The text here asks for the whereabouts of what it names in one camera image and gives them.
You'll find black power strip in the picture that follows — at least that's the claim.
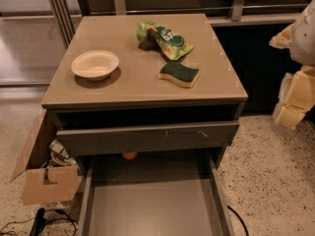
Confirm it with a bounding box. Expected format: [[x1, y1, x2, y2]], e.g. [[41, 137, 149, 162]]
[[30, 207, 46, 236]]

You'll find metal shelf frame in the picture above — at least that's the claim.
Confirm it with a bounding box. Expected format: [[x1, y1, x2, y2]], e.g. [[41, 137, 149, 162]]
[[48, 0, 312, 43]]

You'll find black cable left floor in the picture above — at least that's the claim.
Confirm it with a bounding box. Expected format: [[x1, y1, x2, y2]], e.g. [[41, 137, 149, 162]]
[[0, 207, 79, 236]]

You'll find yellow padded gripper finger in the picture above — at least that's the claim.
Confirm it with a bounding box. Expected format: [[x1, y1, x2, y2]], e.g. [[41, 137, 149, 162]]
[[284, 66, 315, 112], [275, 104, 305, 130]]

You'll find grey drawer cabinet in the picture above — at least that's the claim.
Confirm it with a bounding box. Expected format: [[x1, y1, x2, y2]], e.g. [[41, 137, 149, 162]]
[[40, 13, 249, 169]]

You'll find green chip bag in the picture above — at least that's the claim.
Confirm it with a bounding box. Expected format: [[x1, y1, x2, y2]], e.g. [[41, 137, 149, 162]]
[[136, 20, 195, 61]]

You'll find grey top drawer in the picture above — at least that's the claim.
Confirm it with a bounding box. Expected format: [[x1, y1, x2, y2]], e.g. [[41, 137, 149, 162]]
[[57, 121, 239, 157]]

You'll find grey open middle drawer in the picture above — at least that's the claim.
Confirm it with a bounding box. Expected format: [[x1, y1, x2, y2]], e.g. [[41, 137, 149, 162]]
[[78, 155, 235, 236]]

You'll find green yellow sponge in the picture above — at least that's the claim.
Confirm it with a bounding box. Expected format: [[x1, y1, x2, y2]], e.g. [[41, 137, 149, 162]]
[[158, 61, 200, 89]]

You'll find orange ball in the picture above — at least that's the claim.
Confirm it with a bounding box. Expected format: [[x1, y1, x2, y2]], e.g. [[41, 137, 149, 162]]
[[122, 152, 137, 160]]

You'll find white paper bowl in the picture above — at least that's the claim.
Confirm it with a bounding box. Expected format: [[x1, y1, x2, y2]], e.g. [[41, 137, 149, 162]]
[[71, 50, 119, 81]]

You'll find cardboard box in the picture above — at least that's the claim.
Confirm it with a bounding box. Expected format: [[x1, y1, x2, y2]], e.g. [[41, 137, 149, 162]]
[[11, 110, 85, 206]]

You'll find black cable floor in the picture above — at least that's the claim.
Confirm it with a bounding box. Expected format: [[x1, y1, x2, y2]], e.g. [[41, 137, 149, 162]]
[[226, 205, 250, 236], [0, 207, 79, 236]]

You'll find black cable right floor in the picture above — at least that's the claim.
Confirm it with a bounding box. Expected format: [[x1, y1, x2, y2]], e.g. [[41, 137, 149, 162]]
[[226, 205, 250, 236]]

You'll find trash in cardboard box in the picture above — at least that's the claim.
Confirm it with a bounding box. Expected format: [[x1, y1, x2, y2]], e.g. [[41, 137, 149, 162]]
[[42, 140, 77, 168]]

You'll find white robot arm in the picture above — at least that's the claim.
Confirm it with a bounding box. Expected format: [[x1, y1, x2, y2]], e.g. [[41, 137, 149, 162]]
[[269, 0, 315, 130]]

